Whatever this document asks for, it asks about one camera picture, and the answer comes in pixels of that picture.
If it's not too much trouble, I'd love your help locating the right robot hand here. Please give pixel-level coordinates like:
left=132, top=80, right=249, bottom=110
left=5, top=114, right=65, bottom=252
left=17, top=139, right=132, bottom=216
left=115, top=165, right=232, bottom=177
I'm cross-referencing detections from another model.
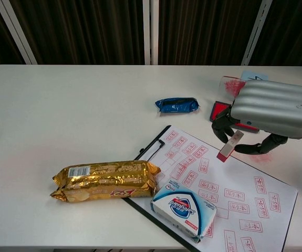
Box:
left=211, top=79, right=302, bottom=156

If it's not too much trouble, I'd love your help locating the white and red stamp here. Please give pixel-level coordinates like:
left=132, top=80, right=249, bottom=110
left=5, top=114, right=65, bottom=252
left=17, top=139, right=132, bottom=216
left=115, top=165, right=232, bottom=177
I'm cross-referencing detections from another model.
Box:
left=216, top=131, right=245, bottom=162

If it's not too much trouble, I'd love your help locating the clipboard with stamped paper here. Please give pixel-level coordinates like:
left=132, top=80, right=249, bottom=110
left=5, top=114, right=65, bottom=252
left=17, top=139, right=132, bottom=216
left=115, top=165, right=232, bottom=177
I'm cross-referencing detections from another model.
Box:
left=121, top=125, right=299, bottom=252

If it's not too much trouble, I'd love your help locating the blue card with number four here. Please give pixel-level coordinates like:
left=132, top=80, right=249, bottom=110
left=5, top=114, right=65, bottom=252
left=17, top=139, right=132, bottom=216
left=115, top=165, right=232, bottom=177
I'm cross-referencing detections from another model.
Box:
left=240, top=70, right=268, bottom=82

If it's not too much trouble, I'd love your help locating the clear ink pad lid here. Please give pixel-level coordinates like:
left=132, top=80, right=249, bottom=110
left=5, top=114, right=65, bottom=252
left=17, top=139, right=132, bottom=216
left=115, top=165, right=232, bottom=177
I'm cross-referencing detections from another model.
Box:
left=218, top=75, right=246, bottom=99

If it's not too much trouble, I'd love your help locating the red ink pad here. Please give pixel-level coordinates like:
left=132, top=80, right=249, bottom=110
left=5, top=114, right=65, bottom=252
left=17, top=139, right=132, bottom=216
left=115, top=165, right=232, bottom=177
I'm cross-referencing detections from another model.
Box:
left=209, top=100, right=261, bottom=135

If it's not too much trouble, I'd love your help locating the blue snack packet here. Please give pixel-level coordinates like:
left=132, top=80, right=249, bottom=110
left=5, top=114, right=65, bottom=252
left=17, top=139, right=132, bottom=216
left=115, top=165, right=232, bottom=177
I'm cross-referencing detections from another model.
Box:
left=154, top=97, right=201, bottom=117

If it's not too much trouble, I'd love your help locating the white blue soap box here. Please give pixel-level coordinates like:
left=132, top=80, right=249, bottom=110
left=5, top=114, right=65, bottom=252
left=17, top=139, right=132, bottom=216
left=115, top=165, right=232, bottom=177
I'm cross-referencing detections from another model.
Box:
left=150, top=178, right=218, bottom=244

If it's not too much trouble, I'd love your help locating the gold biscuit package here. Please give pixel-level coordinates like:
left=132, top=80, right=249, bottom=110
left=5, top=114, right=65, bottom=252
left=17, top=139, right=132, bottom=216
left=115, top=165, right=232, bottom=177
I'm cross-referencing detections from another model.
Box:
left=49, top=160, right=162, bottom=203

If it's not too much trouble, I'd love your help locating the dark pleated curtain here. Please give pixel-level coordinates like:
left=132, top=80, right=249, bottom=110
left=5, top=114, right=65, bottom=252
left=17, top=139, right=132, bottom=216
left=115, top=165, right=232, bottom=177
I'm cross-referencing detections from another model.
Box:
left=0, top=0, right=302, bottom=69

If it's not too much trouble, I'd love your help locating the white frame post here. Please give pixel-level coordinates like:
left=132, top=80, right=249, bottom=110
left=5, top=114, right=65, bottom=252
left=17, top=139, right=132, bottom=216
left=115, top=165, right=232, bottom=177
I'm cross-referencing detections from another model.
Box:
left=241, top=0, right=273, bottom=67
left=142, top=0, right=159, bottom=65
left=0, top=0, right=38, bottom=65

